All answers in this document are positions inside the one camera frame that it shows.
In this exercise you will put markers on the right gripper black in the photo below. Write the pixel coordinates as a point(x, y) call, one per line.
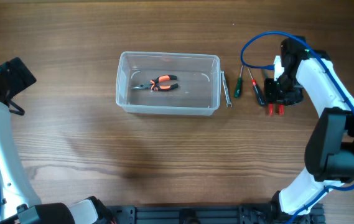
point(276, 98)

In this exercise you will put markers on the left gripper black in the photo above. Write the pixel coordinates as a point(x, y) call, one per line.
point(15, 78)

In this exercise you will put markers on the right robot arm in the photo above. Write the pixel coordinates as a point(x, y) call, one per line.
point(329, 154)

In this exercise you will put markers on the black aluminium rail base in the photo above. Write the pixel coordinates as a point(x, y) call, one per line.
point(242, 214)

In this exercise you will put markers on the clear plastic container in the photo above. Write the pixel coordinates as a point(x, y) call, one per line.
point(168, 83)

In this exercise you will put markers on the red black screwdriver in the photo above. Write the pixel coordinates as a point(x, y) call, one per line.
point(257, 91)

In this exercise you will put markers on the silver wrench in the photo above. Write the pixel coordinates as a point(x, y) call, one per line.
point(226, 90)

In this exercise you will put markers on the red handle cutters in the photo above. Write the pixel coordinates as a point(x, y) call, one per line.
point(274, 109)

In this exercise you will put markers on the green handle screwdriver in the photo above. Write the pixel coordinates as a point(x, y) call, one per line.
point(238, 87)

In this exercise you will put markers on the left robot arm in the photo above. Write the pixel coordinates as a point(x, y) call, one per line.
point(19, 202)

